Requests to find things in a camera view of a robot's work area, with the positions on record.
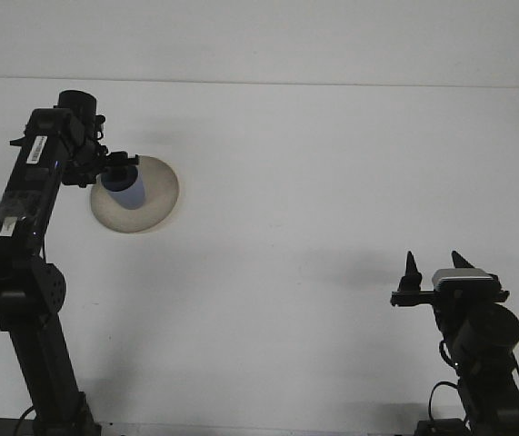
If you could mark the pale blue cup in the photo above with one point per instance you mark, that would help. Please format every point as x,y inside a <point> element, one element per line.
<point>129,195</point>

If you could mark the pale round plate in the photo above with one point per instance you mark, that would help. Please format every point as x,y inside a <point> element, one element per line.
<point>159,200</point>

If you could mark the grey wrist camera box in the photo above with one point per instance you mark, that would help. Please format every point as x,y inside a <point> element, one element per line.
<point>459,274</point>

